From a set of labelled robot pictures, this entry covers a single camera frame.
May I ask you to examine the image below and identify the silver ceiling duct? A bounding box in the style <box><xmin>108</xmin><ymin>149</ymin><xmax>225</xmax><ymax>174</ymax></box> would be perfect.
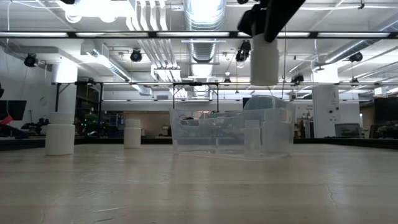
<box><xmin>183</xmin><ymin>0</ymin><xmax>226</xmax><ymax>63</ymax></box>

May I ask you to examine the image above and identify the black background rig frame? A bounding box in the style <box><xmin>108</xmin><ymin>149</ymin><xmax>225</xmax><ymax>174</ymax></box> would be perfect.
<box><xmin>172</xmin><ymin>82</ymin><xmax>220</xmax><ymax>113</ymax></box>
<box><xmin>54</xmin><ymin>80</ymin><xmax>104</xmax><ymax>113</ymax></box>

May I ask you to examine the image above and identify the black ceiling camera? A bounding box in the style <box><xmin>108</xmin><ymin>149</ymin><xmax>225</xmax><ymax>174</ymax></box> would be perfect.
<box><xmin>129</xmin><ymin>49</ymin><xmax>143</xmax><ymax>63</ymax></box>
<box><xmin>348</xmin><ymin>51</ymin><xmax>364</xmax><ymax>63</ymax></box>
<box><xmin>24</xmin><ymin>53</ymin><xmax>38</xmax><ymax>68</ymax></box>
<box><xmin>235</xmin><ymin>40</ymin><xmax>252</xmax><ymax>63</ymax></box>

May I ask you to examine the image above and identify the black monitor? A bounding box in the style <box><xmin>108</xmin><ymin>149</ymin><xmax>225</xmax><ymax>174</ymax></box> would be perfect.
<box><xmin>0</xmin><ymin>100</ymin><xmax>27</xmax><ymax>121</ymax></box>
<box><xmin>373</xmin><ymin>96</ymin><xmax>398</xmax><ymax>123</ymax></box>

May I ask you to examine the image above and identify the white building column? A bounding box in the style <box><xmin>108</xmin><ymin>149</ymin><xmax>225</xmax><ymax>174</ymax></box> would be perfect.
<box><xmin>312</xmin><ymin>67</ymin><xmax>340</xmax><ymax>139</ymax></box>
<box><xmin>51</xmin><ymin>62</ymin><xmax>78</xmax><ymax>114</ymax></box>

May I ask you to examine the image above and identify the clear plastic basket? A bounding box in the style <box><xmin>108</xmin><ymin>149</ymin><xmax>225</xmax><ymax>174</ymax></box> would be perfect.
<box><xmin>169</xmin><ymin>95</ymin><xmax>297</xmax><ymax>161</ymax></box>

